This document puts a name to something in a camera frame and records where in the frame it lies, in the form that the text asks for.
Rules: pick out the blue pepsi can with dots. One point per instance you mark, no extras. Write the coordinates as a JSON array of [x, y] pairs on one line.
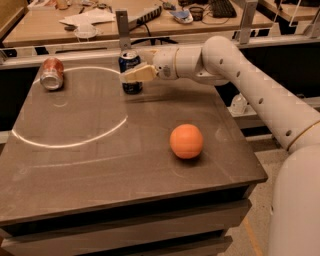
[[129, 59]]

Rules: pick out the grey drawer cabinet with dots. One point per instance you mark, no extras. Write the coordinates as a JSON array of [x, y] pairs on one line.
[[186, 226]]

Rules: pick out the grey metal post right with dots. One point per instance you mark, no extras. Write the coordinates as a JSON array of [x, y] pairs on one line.
[[246, 21]]

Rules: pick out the clear plastic lid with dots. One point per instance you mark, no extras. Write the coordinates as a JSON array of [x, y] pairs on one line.
[[85, 31]]

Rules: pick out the white paper sheets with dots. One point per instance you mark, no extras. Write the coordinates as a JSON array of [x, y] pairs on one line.
[[93, 16]]

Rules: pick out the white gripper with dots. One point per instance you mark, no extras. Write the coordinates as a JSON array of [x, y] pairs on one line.
[[164, 65]]

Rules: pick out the grey metal post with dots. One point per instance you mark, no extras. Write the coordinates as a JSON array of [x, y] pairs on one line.
[[246, 21], [123, 29]]

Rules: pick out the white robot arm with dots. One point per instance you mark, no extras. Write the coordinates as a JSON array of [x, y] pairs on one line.
[[295, 215]]

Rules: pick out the orange ball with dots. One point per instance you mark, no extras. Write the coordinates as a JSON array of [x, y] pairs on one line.
[[186, 141]]

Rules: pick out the black keyboard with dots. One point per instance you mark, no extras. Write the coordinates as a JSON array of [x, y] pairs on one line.
[[222, 9]]

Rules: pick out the grey metal post left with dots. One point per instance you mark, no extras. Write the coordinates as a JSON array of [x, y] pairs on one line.
[[123, 29]]

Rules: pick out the wooden background desk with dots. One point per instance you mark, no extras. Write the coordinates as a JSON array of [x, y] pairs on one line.
[[44, 27]]

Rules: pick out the white blue packet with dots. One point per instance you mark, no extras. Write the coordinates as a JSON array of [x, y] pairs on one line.
[[182, 17]]

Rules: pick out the clear sanitizer bottle left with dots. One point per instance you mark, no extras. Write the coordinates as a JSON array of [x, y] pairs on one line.
[[238, 105]]

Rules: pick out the red soda can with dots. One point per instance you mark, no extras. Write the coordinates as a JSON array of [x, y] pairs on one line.
[[51, 77]]

